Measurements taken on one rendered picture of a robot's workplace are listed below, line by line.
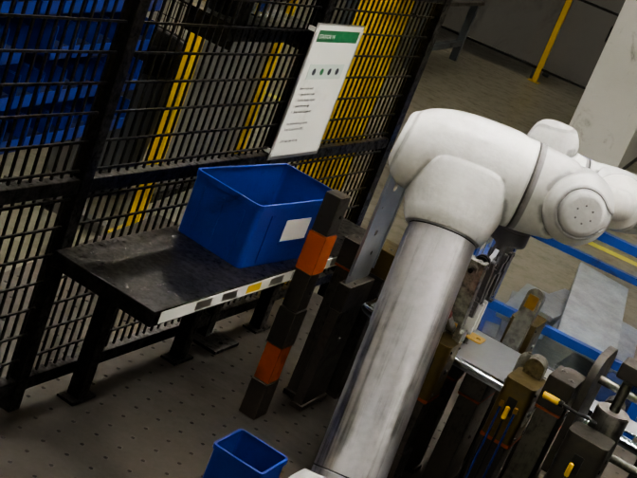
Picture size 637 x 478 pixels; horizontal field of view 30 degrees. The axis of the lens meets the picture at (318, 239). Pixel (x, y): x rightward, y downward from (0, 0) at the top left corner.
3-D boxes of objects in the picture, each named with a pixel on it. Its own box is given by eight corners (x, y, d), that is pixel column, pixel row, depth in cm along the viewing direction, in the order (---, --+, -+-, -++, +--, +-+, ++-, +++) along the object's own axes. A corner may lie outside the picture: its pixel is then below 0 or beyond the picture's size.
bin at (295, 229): (325, 253, 246) (348, 197, 242) (238, 269, 220) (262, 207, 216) (265, 217, 253) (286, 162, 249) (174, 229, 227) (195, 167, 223)
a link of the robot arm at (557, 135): (500, 193, 222) (566, 220, 222) (535, 117, 217) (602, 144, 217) (500, 179, 232) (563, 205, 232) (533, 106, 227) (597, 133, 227)
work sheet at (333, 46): (317, 154, 271) (366, 26, 261) (267, 160, 251) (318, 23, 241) (309, 150, 271) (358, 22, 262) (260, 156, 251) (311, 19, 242)
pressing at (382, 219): (370, 276, 252) (430, 130, 242) (346, 284, 242) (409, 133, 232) (368, 275, 252) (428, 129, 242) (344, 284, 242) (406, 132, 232)
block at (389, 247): (351, 391, 269) (409, 250, 258) (335, 399, 262) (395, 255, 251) (321, 373, 272) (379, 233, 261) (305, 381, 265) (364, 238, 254)
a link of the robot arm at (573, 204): (621, 172, 177) (536, 137, 177) (642, 185, 159) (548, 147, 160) (585, 252, 179) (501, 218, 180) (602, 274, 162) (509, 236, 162)
